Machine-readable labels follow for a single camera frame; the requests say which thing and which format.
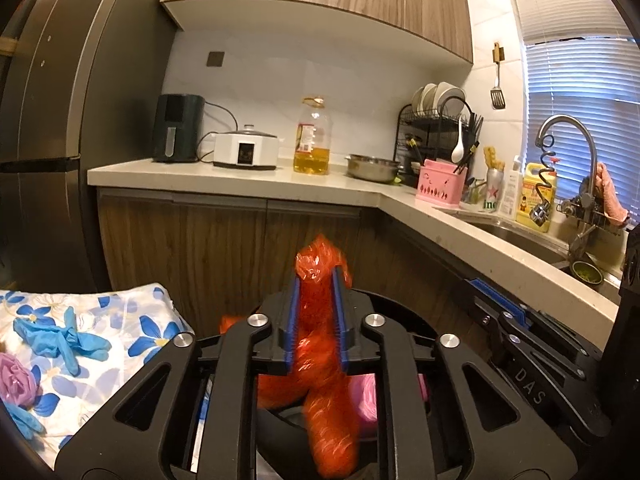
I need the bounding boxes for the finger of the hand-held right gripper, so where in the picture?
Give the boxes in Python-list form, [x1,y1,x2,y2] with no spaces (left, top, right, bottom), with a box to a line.
[472,298,614,437]
[466,278,602,362]

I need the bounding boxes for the pink dish cloth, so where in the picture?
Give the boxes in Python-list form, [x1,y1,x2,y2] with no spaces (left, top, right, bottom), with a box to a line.
[595,162,632,227]

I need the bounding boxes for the orange plastic bag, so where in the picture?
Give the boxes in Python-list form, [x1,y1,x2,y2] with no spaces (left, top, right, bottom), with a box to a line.
[220,234,361,478]

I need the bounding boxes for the steel kitchen faucet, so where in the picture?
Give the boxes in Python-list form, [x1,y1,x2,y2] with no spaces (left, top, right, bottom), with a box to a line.
[529,114,602,262]

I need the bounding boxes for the wire sink caddy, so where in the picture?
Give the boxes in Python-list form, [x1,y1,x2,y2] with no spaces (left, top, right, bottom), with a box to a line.
[556,194,627,232]

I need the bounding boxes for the steel kitchen sink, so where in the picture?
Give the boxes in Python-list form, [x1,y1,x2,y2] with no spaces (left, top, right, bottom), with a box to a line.
[445,209,622,287]

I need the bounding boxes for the steel mixing bowl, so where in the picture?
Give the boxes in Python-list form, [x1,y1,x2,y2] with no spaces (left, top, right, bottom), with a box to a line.
[344,153,401,184]

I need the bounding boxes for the white plastic bottle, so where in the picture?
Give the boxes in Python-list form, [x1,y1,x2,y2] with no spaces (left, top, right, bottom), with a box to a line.
[499,155,524,220]

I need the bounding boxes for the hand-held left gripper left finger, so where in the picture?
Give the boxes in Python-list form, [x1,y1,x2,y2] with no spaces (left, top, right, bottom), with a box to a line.
[54,266,301,480]

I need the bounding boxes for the cooking oil bottle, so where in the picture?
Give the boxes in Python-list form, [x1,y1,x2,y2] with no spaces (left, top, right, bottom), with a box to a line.
[292,97,332,176]

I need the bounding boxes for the wooden lower cabinets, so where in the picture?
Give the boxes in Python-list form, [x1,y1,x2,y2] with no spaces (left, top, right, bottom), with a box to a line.
[95,187,501,353]

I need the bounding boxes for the floral tablecloth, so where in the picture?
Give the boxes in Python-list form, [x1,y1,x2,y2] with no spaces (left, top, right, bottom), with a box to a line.
[0,282,197,472]

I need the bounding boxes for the pink utensil holder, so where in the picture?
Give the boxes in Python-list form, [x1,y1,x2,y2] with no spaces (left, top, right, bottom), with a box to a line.
[415,158,470,210]

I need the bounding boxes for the dark chopsticks bundle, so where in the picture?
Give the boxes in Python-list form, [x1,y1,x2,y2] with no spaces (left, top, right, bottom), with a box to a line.
[462,112,484,167]

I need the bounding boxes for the black trash bin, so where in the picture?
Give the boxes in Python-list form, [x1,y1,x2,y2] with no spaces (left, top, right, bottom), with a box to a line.
[195,287,496,480]

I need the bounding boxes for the dark steel refrigerator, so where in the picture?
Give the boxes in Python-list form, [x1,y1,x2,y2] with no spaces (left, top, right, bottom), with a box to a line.
[0,0,182,297]

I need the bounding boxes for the yellow detergent bottle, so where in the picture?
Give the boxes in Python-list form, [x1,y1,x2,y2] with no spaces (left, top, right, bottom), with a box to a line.
[515,155,559,234]

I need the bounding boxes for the black power cable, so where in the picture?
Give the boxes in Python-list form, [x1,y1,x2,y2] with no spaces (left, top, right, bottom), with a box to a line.
[196,101,242,163]

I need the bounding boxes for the black air fryer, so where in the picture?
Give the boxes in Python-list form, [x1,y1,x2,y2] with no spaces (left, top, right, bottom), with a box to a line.
[151,93,206,164]

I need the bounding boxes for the blue rubber glove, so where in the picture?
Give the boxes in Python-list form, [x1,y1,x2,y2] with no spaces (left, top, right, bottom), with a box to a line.
[7,400,47,442]
[13,307,112,376]

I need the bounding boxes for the purple plastic bag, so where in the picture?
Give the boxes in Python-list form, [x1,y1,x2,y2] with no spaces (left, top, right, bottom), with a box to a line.
[0,352,42,409]

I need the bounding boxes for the black dish rack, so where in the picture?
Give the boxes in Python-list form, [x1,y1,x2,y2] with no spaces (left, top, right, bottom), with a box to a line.
[394,96,484,189]

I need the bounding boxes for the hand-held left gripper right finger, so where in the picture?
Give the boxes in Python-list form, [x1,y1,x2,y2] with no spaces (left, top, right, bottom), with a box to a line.
[330,266,583,480]

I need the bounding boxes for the steel slotted spatula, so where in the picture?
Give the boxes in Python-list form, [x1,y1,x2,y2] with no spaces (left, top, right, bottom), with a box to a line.
[490,62,505,110]

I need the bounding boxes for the pink plastic bag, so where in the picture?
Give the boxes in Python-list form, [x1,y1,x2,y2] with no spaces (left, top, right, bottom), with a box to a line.
[350,374,429,432]

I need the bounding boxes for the window blinds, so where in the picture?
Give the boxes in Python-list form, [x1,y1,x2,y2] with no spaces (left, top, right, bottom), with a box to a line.
[504,0,640,213]

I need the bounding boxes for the white soup spoon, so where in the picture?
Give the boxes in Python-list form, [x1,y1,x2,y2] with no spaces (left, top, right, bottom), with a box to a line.
[450,119,469,164]

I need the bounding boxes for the white electric cooker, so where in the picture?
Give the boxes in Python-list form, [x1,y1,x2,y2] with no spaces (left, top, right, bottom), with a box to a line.
[212,124,280,170]

